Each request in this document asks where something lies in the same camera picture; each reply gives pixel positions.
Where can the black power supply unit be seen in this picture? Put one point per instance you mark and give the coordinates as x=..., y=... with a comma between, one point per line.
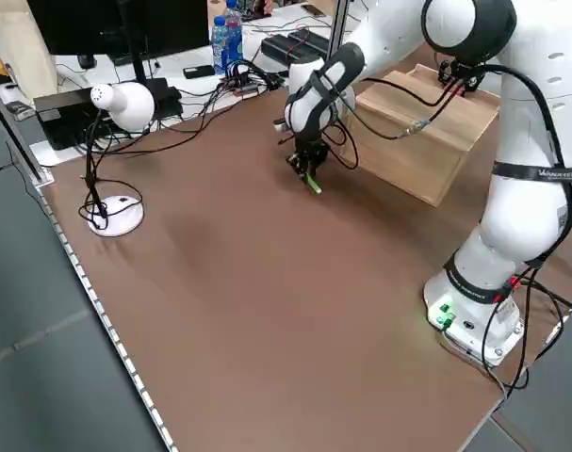
x=278, y=47
x=311, y=38

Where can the small red bag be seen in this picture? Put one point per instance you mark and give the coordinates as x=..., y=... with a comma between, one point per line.
x=455, y=87

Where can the beige cardboard panel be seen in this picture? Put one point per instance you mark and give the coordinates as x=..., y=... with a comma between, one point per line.
x=26, y=61

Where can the aluminium frame post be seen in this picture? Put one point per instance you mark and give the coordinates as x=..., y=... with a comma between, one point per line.
x=12, y=127
x=340, y=28

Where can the black smartphone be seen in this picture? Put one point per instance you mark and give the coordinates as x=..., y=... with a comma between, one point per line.
x=198, y=71
x=312, y=9

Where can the small grey usb hub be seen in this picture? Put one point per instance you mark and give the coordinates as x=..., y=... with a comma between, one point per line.
x=240, y=87

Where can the light wooden drawer cabinet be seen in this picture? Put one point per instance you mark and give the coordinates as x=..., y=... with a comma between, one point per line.
x=408, y=141

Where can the green stick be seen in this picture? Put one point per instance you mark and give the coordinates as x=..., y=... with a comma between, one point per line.
x=315, y=186

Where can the white desk lamp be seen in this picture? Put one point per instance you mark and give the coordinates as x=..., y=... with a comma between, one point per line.
x=120, y=101

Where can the black electronics box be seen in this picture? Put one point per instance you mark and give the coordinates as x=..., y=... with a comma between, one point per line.
x=64, y=122

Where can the blue water bottle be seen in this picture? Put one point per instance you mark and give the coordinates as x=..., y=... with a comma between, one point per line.
x=233, y=33
x=219, y=47

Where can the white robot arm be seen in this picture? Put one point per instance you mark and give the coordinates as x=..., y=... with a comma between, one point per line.
x=521, y=212

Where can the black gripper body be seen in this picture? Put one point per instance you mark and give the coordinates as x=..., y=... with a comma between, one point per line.
x=462, y=73
x=310, y=148

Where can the black computer monitor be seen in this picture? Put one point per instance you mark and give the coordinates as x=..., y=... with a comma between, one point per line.
x=116, y=23

